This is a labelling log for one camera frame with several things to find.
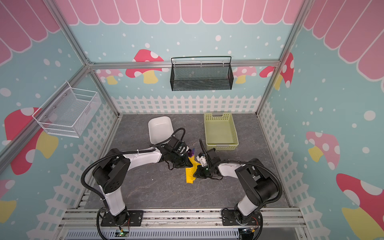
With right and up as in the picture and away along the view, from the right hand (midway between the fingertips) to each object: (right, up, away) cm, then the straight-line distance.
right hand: (193, 175), depth 88 cm
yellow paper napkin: (-2, +2, +1) cm, 3 cm away
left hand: (-1, +5, -1) cm, 5 cm away
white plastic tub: (-25, +27, +23) cm, 44 cm away
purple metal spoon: (-3, +13, +6) cm, 14 cm away
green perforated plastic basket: (+19, +25, +21) cm, 38 cm away
